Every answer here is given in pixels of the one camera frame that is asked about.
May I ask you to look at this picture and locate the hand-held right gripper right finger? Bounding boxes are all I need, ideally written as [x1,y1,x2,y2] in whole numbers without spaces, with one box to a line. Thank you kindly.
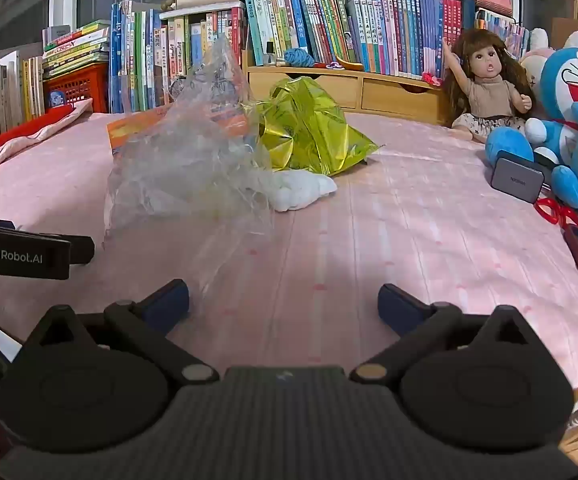
[349,282,544,386]

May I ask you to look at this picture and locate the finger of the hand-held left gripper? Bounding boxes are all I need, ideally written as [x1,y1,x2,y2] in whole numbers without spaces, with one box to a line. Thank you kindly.
[69,234,96,266]

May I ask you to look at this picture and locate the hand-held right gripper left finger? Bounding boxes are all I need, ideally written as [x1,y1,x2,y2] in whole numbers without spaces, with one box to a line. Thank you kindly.
[21,279,220,386]

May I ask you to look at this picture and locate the clear plastic bag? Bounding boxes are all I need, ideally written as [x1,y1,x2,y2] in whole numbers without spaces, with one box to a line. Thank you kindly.
[103,35,276,253]

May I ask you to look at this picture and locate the gold foil bag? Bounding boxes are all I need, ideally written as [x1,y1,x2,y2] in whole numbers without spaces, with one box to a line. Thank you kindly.
[256,76,382,177]

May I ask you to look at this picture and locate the row of tall picture books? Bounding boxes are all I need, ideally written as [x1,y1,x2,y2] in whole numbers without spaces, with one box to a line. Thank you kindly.
[110,0,247,114]

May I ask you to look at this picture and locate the stack of flat books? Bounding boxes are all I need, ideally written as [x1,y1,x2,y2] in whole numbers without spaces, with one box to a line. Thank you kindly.
[43,20,112,81]

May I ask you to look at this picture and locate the long row of upright books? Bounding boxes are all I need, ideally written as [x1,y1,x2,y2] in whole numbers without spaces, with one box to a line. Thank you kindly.
[239,0,477,80]

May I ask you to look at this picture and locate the short row of thin books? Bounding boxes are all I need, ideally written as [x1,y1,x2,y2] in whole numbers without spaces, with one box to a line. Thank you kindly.
[474,7,532,61]

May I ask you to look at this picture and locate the red and pink blanket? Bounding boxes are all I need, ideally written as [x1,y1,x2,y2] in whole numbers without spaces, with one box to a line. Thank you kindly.
[0,99,94,187]

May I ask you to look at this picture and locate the orange flat packet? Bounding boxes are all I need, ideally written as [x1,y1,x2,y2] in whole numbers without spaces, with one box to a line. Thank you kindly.
[106,107,250,157]

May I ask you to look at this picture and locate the white crumpled tissue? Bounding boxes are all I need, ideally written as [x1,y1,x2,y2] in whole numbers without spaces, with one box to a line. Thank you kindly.
[269,170,338,212]

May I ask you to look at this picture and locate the red plastic crate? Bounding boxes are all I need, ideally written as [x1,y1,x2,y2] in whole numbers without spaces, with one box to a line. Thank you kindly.
[43,62,110,114]

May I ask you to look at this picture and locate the grey rectangular box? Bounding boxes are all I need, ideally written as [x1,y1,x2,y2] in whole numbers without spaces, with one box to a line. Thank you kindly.
[490,149,562,205]

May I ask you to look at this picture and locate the red scissors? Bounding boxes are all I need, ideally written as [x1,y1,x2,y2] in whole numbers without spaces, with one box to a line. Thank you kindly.
[534,197,578,231]

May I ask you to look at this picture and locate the wooden drawer organizer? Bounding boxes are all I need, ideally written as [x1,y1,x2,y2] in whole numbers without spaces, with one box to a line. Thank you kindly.
[241,50,452,126]

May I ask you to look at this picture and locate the long-haired doll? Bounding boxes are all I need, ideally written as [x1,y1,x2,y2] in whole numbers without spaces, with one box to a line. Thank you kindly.
[439,29,534,142]

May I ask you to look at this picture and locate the blue yarn ball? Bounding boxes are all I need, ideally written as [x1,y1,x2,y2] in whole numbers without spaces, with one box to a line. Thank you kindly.
[283,47,316,68]

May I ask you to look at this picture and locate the white bunny plush toy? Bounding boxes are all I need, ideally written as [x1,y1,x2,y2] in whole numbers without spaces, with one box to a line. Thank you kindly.
[519,27,557,106]

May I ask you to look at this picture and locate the brown cardboard board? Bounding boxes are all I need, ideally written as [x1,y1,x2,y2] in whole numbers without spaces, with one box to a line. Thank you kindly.
[551,0,578,56]

